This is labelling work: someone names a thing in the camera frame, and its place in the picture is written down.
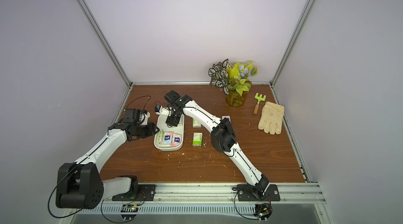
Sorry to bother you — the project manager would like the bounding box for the white plastic storage box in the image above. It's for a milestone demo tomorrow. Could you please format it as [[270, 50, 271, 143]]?
[[154, 115, 184, 151]]

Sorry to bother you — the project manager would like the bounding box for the green edge tissue pack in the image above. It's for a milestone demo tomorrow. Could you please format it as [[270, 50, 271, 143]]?
[[156, 130, 165, 145]]

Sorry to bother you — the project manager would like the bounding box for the green pocket tissue pack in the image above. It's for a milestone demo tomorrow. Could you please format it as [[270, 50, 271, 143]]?
[[192, 119, 202, 128]]

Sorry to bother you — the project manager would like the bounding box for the blue tempo tissue pack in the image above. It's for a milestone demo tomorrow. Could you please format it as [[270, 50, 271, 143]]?
[[163, 132, 174, 145]]

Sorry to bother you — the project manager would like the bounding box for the pink barcode tissue pack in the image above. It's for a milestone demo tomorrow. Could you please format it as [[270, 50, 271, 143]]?
[[171, 133, 183, 147]]

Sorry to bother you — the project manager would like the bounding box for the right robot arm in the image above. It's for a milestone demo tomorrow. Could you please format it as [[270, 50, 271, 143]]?
[[159, 90, 270, 201]]

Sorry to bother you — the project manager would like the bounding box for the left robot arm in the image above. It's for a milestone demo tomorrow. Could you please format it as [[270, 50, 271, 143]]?
[[55, 109, 159, 209]]

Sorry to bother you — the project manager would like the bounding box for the potted artificial plant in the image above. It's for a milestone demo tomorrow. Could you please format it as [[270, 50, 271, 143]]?
[[208, 59, 258, 108]]

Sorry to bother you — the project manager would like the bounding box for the green toy garden rake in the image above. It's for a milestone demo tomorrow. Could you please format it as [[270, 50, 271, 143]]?
[[253, 92, 267, 115]]

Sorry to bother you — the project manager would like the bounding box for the left circuit board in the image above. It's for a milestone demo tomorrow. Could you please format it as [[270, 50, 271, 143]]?
[[120, 204, 139, 223]]

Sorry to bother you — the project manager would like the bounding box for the circuit board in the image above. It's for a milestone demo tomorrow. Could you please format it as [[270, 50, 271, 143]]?
[[254, 203, 273, 222], [120, 204, 139, 223]]

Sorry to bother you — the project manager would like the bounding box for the beige work glove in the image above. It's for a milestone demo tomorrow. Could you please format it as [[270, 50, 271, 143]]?
[[258, 102, 285, 135]]

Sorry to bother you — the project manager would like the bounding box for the right circuit board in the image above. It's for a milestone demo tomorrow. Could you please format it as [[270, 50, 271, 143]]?
[[254, 203, 273, 222]]

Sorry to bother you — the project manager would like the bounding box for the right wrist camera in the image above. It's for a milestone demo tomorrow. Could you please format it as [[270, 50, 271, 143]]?
[[154, 105, 171, 117]]

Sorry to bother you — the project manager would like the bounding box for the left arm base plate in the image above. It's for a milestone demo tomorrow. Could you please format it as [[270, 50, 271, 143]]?
[[112, 184, 156, 202]]

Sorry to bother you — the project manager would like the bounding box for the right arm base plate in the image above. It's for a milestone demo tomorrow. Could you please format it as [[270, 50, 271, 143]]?
[[232, 184, 281, 202]]

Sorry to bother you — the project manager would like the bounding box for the aluminium front rail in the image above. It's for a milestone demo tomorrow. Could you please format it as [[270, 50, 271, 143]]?
[[73, 181, 326, 205]]

